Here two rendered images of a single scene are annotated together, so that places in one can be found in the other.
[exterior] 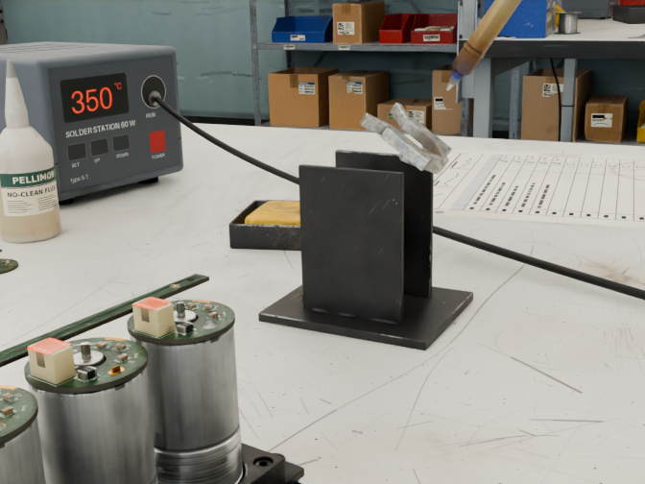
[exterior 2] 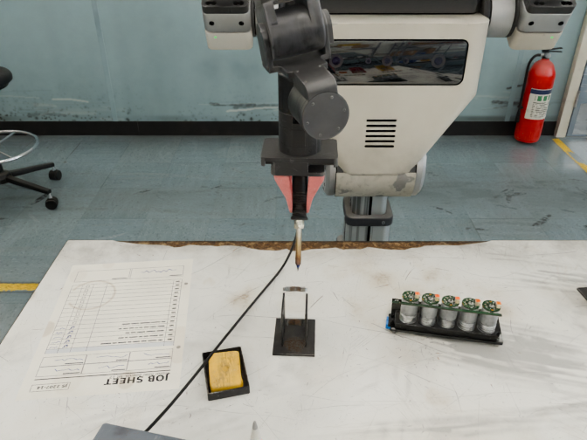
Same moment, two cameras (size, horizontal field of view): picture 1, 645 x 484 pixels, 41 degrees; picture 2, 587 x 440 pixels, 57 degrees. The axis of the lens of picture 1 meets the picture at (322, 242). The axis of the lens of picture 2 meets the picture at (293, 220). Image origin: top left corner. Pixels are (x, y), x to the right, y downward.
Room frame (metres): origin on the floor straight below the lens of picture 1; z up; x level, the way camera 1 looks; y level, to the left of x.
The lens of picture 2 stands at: (0.60, 0.51, 1.31)
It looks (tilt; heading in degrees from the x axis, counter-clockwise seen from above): 31 degrees down; 245
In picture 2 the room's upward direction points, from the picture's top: straight up
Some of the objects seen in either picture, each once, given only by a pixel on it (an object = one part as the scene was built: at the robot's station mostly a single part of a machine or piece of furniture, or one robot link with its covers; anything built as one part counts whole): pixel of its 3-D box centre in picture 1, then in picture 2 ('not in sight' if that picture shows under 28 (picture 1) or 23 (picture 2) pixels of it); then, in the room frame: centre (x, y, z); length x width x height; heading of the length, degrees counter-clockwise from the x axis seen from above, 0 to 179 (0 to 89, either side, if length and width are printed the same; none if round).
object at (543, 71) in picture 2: not in sight; (537, 94); (-1.99, -1.68, 0.29); 0.16 x 0.15 x 0.55; 155
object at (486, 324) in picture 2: not in sight; (487, 319); (0.10, 0.10, 0.79); 0.02 x 0.02 x 0.05
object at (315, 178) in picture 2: not in sight; (298, 182); (0.31, -0.10, 0.96); 0.07 x 0.07 x 0.09; 63
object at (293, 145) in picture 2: not in sight; (300, 134); (0.31, -0.09, 1.03); 0.10 x 0.07 x 0.07; 153
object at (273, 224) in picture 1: (306, 223); (224, 372); (0.47, 0.01, 0.76); 0.07 x 0.05 x 0.02; 79
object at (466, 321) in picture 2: not in sight; (467, 316); (0.12, 0.08, 0.79); 0.02 x 0.02 x 0.05
